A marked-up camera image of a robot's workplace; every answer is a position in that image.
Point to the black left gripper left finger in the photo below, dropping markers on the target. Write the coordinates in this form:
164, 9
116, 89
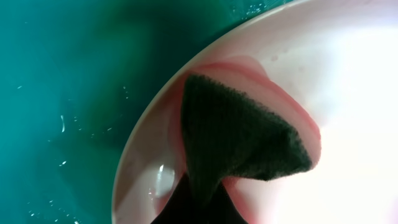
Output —
180, 208

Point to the white plate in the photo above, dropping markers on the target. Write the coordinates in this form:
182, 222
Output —
338, 60

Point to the blue plastic tray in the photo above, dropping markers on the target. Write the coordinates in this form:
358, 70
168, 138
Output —
75, 77

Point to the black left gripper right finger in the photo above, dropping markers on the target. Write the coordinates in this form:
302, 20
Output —
221, 209

